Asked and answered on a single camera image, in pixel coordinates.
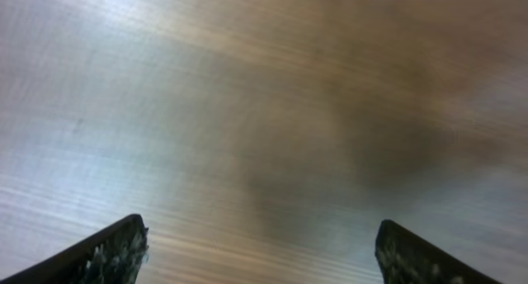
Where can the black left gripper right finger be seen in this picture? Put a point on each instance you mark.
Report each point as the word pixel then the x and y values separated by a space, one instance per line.
pixel 406 258

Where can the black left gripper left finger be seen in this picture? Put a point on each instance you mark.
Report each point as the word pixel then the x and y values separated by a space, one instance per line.
pixel 113 255

